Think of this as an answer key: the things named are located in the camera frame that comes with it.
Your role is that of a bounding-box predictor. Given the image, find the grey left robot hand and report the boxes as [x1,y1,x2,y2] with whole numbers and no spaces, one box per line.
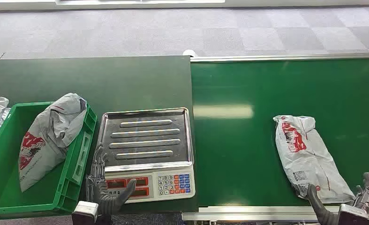
[86,146,137,216]

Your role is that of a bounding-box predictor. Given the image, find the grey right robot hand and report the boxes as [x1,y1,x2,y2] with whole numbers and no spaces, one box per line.
[306,172,369,225]

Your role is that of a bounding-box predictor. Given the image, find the grey mailer bag with QR label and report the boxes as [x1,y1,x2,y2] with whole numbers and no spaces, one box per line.
[272,115,356,205]

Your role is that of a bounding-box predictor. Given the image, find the green conveyor belt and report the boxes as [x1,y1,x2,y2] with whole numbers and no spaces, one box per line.
[190,58,369,208]

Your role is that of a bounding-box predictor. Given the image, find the electronic scale with steel tray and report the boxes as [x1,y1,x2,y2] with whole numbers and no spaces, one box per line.
[96,107,196,204]

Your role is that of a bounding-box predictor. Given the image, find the grey mailer bag red print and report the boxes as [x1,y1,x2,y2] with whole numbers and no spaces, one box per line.
[18,92,88,193]

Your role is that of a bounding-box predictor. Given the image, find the green plastic crate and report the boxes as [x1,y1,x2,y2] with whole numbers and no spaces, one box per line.
[0,101,98,217]

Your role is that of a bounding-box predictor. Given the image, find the dark green table board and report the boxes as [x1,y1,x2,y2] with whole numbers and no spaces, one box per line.
[0,56,200,216]

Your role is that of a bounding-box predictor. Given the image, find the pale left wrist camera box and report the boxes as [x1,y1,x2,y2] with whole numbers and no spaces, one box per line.
[71,201,99,225]

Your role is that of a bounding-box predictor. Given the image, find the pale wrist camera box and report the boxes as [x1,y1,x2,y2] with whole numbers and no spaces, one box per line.
[338,203,369,225]
[71,201,99,225]

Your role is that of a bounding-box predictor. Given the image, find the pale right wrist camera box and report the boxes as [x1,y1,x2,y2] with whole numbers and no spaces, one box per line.
[338,203,369,225]

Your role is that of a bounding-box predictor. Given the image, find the wide silver conveyor frame rail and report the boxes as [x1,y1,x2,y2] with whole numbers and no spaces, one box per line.
[182,205,369,222]

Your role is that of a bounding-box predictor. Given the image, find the thin silver conveyor rail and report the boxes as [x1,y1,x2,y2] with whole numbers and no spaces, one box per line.
[190,52,369,63]

